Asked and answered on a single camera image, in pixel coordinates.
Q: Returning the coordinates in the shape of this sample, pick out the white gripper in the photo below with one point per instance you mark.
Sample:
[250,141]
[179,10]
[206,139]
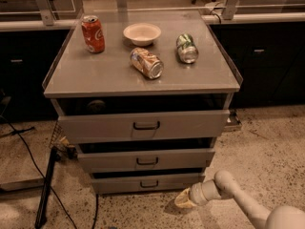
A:
[195,195]

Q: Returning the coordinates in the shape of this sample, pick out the grey bottom drawer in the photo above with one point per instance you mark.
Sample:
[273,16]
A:
[145,181]

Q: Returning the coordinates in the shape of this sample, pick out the grey drawer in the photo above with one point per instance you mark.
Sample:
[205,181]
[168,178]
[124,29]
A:
[131,118]
[145,181]
[148,155]

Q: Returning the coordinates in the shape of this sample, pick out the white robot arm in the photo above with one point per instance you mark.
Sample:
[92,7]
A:
[224,186]

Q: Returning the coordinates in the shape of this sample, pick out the grey middle drawer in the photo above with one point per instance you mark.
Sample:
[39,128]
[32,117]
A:
[148,155]

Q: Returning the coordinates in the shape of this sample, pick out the grey top drawer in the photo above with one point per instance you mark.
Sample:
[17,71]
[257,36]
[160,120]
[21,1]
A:
[131,118]

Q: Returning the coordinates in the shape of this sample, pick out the grey drawer cabinet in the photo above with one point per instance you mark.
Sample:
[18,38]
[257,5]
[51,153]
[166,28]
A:
[80,74]

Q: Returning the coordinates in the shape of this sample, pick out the gold soda can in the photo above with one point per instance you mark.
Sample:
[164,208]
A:
[147,63]

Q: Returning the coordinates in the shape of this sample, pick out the black metal stand leg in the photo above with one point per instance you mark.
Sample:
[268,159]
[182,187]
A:
[41,213]

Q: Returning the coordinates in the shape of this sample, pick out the green soda can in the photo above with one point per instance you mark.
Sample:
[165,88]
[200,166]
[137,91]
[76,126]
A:
[187,50]

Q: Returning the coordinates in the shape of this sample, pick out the white bowl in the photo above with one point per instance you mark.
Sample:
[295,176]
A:
[142,34]

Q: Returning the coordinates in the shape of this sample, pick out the red soda can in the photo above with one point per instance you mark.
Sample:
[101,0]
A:
[93,33]

